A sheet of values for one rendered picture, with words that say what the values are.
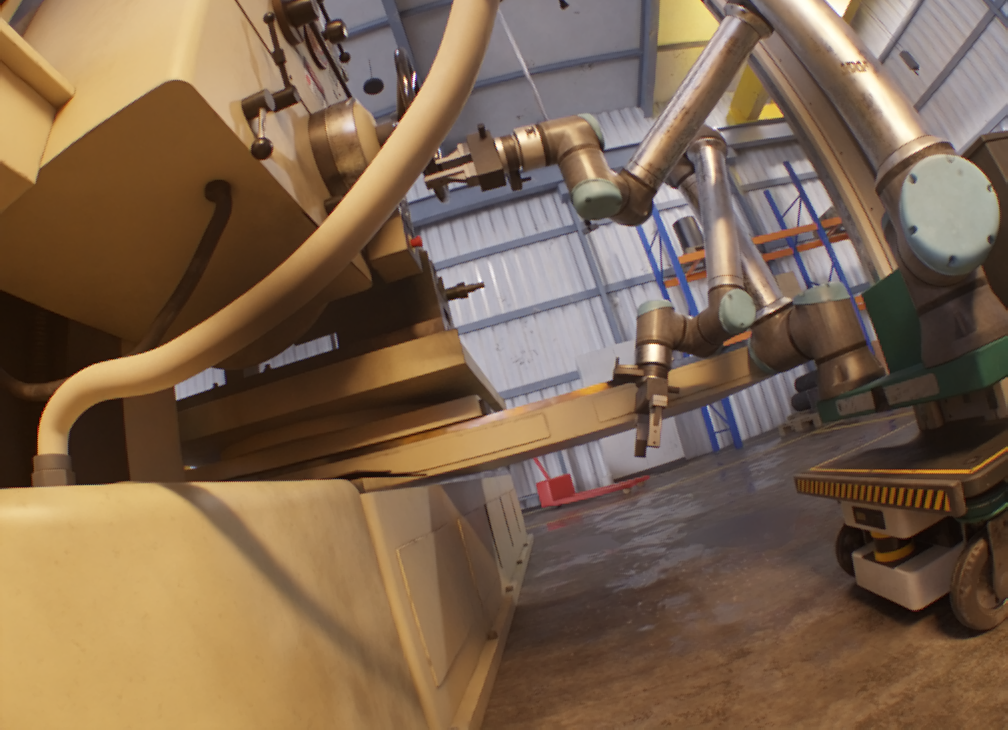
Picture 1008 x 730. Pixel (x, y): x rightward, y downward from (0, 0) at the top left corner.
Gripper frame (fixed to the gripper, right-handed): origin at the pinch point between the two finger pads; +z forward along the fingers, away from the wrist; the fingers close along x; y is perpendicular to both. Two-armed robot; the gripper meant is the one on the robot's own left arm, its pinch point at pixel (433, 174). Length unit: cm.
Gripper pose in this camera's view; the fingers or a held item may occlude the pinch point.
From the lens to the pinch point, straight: 101.2
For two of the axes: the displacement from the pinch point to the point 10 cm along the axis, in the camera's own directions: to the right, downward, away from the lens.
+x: 2.3, 8.6, -4.6
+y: -1.5, -4.3, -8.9
